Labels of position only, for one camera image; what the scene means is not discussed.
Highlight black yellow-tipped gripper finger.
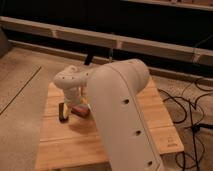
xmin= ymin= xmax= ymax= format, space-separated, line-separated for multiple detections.
xmin=59 ymin=103 xmax=70 ymax=122

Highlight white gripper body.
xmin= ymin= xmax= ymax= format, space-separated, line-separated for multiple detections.
xmin=63 ymin=87 xmax=84 ymax=106

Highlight red pepper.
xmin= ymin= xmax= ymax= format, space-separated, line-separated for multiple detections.
xmin=71 ymin=104 xmax=90 ymax=118

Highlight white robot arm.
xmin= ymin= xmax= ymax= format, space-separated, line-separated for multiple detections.
xmin=54 ymin=59 xmax=165 ymax=171

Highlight wooden board table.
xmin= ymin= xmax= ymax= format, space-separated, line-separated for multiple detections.
xmin=35 ymin=79 xmax=184 ymax=171

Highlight black stand leg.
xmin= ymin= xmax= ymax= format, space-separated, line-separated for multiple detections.
xmin=84 ymin=52 xmax=95 ymax=66

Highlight white shelf rail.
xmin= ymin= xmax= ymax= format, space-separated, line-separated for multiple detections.
xmin=0 ymin=16 xmax=213 ymax=66

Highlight black cables on floor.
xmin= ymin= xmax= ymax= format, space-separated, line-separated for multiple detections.
xmin=157 ymin=77 xmax=213 ymax=171

